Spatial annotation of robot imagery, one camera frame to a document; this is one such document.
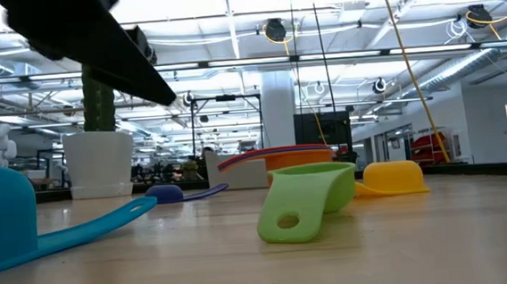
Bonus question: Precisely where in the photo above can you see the small indigo measuring cup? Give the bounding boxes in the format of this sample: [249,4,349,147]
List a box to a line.
[143,180,231,207]

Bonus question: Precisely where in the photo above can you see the black ceiling cable reel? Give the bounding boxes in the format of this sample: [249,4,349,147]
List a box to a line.
[370,76,389,96]
[464,3,494,30]
[261,16,290,45]

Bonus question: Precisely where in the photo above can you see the green measuring cup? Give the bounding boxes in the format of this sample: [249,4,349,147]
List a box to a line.
[252,159,362,247]

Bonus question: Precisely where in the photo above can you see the red storage bins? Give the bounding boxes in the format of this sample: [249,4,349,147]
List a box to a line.
[409,131,449,167]

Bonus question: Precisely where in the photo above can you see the yellow hanging cable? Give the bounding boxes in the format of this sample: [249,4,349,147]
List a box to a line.
[376,0,453,169]

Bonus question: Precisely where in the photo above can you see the yellow measuring cup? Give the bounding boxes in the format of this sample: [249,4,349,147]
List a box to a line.
[352,157,432,199]

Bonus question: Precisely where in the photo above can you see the orange measuring cup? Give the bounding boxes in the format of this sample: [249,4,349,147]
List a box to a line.
[262,147,336,188]

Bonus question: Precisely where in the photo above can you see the white hexagonal planter pot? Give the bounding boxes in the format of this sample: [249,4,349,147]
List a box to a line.
[61,128,138,202]

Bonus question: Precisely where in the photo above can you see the black hanging cable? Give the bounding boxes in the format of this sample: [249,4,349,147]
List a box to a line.
[307,0,343,153]

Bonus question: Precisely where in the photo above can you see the green cactus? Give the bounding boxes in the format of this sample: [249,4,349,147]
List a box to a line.
[79,64,119,134]

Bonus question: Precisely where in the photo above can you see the black monitor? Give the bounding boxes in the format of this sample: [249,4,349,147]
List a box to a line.
[292,109,354,150]

